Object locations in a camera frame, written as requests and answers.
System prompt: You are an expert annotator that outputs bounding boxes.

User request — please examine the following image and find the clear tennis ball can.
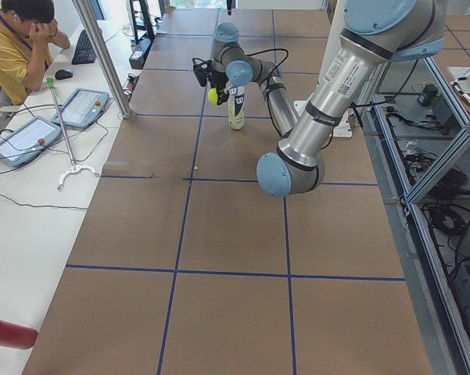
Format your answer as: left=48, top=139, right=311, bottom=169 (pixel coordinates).
left=228, top=87, right=245, bottom=130

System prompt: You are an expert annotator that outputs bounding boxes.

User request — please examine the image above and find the aluminium frame post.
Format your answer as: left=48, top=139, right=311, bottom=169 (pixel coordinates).
left=73, top=0, right=131, bottom=119

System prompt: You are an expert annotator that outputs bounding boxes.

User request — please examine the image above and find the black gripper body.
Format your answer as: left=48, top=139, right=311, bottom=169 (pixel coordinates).
left=210, top=72, right=227, bottom=91

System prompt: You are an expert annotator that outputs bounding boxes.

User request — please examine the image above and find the teach pendant tablet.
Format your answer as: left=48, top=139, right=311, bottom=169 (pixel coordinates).
left=0, top=116, right=61, bottom=167
left=60, top=87, right=109, bottom=130

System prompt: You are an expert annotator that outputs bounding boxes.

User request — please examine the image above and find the person in yellow shirt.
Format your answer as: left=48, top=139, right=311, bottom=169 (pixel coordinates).
left=0, top=0, right=70, bottom=105

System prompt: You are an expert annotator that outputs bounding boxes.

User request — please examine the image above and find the red cylinder bottle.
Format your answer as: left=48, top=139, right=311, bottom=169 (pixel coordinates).
left=0, top=320, right=38, bottom=350

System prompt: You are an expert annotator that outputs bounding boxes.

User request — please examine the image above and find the white desk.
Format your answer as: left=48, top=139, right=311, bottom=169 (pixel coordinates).
left=0, top=19, right=142, bottom=341

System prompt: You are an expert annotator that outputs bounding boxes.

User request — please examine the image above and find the near teach pendant tablet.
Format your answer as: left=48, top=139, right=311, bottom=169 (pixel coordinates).
left=0, top=116, right=61, bottom=167

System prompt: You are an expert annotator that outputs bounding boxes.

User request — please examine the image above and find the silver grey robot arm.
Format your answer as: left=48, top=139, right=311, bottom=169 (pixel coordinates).
left=209, top=1, right=447, bottom=197

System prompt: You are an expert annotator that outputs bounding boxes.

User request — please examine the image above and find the yellow-green tennis ball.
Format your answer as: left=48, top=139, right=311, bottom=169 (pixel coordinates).
left=207, top=88, right=219, bottom=105

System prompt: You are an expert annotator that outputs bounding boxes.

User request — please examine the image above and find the black computer keyboard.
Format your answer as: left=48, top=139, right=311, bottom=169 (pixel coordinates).
left=71, top=30, right=96, bottom=65

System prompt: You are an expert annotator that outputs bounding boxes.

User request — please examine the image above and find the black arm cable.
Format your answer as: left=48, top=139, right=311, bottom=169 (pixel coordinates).
left=242, top=48, right=337, bottom=152

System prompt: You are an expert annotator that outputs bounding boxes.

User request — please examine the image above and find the black computer mouse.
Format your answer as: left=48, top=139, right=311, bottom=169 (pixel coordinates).
left=55, top=69, right=74, bottom=80

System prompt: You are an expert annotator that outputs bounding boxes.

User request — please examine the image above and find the silver reacher grabber tool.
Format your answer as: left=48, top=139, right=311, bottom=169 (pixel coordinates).
left=46, top=77, right=99, bottom=191

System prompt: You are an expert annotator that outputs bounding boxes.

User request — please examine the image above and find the black box on floor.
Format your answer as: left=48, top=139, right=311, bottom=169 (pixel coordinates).
left=128, top=37, right=152, bottom=70

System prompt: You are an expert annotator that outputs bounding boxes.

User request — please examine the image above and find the far teach pendant tablet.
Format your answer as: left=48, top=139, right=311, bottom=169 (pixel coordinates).
left=60, top=87, right=109, bottom=130

